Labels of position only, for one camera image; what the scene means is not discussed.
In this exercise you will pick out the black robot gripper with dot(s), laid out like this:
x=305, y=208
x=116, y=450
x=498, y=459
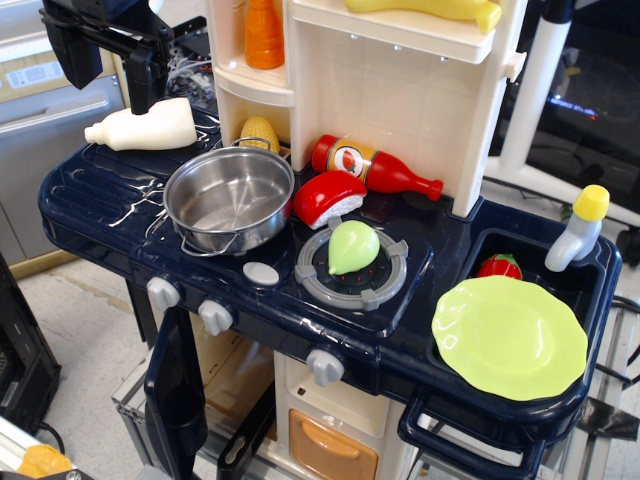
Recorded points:
x=77, y=29

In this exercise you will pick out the green toy pear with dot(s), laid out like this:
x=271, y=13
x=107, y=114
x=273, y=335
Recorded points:
x=353, y=245

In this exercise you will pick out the light green plastic plate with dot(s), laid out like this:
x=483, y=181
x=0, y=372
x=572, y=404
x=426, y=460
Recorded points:
x=510, y=338

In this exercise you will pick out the white plastic bottle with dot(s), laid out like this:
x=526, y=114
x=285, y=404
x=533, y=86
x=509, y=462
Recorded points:
x=169, y=124

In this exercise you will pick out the grey toy dishwasher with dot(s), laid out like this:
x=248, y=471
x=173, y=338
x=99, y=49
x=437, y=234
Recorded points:
x=43, y=118

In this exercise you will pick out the orange toy carrot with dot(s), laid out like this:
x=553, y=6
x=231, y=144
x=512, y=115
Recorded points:
x=264, y=39

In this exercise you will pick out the yellow toy corn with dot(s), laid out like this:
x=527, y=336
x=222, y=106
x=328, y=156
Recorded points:
x=258, y=132

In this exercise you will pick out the steel cooking pot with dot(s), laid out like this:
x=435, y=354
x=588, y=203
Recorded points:
x=229, y=200

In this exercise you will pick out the grey left stove knob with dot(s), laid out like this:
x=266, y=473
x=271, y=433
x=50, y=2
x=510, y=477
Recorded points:
x=162, y=294

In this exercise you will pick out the grey stove knob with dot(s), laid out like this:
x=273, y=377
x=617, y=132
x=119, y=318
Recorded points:
x=325, y=367
x=216, y=318
x=162, y=294

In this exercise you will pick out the red white toy sushi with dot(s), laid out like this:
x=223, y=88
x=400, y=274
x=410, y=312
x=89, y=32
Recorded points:
x=326, y=196

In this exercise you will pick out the grey round button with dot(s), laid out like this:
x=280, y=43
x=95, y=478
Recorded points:
x=260, y=273

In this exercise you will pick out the grey middle stove knob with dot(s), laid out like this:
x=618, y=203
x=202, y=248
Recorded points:
x=216, y=318

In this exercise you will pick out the red ketchup bottle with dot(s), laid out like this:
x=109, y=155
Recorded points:
x=377, y=170

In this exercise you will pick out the navy cream toy kitchen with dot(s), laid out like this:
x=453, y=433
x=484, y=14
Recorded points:
x=425, y=90

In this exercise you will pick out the grey toy stove burner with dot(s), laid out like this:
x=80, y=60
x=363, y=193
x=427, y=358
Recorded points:
x=363, y=290

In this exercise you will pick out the navy oven door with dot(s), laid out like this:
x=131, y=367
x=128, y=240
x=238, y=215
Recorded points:
x=175, y=405

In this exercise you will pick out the grey right stove knob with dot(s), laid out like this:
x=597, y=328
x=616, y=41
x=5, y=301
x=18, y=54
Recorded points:
x=325, y=367

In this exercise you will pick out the yellow toy banana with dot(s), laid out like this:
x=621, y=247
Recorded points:
x=486, y=14

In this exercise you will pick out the red toy strawberry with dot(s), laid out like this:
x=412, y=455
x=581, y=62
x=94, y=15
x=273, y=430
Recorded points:
x=501, y=265

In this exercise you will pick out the orange toy drawer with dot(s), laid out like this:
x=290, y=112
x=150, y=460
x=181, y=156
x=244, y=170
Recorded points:
x=328, y=453

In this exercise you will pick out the grey yellow toy faucet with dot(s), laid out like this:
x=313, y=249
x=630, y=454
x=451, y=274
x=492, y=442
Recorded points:
x=582, y=230

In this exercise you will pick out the white pvc pipe frame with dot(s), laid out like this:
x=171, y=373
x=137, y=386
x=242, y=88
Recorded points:
x=572, y=117

